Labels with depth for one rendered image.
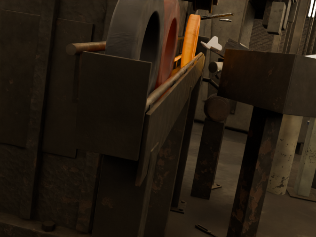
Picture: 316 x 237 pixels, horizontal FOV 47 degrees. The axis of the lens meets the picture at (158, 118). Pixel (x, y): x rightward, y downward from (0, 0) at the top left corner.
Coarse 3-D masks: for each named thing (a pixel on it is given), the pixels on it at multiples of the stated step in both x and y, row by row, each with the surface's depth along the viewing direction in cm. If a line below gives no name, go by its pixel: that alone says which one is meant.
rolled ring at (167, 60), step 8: (168, 0) 59; (176, 0) 61; (168, 8) 57; (176, 8) 62; (168, 16) 56; (176, 16) 64; (168, 24) 57; (176, 24) 66; (168, 32) 58; (176, 32) 68; (168, 40) 69; (176, 40) 70; (168, 48) 70; (168, 56) 70; (160, 64) 56; (168, 64) 70; (160, 72) 58; (168, 72) 69; (160, 80) 59
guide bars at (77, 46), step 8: (72, 48) 38; (80, 48) 40; (88, 48) 42; (96, 48) 45; (104, 48) 48; (80, 56) 41; (176, 56) 117; (80, 64) 41; (176, 64) 123; (80, 72) 42; (72, 96) 42
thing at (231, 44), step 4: (228, 40) 148; (232, 40) 148; (228, 44) 149; (232, 44) 149; (236, 44) 149; (240, 44) 147; (224, 48) 149; (228, 48) 149; (232, 48) 149; (236, 48) 148; (240, 48) 149; (244, 48) 151; (224, 52) 149; (220, 56) 154
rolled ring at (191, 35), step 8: (192, 16) 114; (192, 24) 112; (192, 32) 111; (184, 40) 111; (192, 40) 111; (184, 48) 112; (192, 48) 111; (184, 56) 113; (192, 56) 115; (184, 64) 115
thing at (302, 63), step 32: (224, 64) 104; (256, 64) 92; (288, 64) 83; (224, 96) 103; (256, 96) 91; (288, 96) 83; (256, 128) 101; (256, 160) 100; (256, 192) 102; (256, 224) 105
